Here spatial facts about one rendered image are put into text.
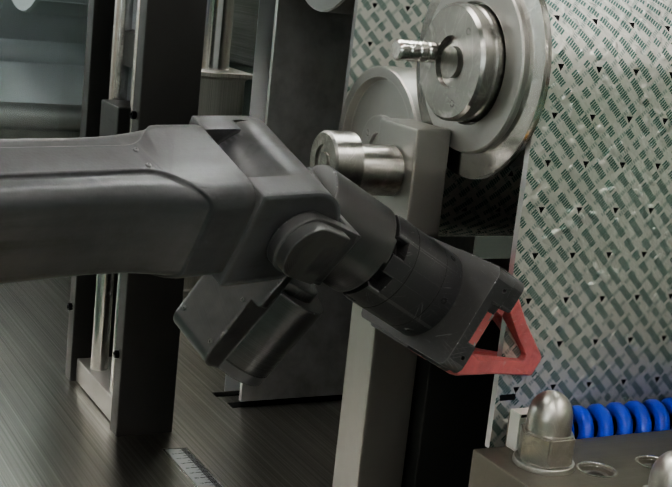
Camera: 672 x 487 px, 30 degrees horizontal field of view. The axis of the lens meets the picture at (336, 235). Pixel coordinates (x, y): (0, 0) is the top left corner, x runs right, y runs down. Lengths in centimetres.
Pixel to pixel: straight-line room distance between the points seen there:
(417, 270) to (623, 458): 18
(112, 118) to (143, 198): 51
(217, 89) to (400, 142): 67
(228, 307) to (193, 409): 47
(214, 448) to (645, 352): 38
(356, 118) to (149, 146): 39
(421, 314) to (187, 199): 20
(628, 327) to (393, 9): 31
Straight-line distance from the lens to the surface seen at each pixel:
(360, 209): 69
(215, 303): 69
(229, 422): 113
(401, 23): 99
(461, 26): 80
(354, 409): 87
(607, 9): 81
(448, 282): 73
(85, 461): 103
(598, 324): 84
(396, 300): 72
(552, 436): 74
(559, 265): 81
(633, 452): 80
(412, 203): 82
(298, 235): 62
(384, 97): 93
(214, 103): 148
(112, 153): 58
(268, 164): 63
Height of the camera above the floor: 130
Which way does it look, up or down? 12 degrees down
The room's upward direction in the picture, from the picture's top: 6 degrees clockwise
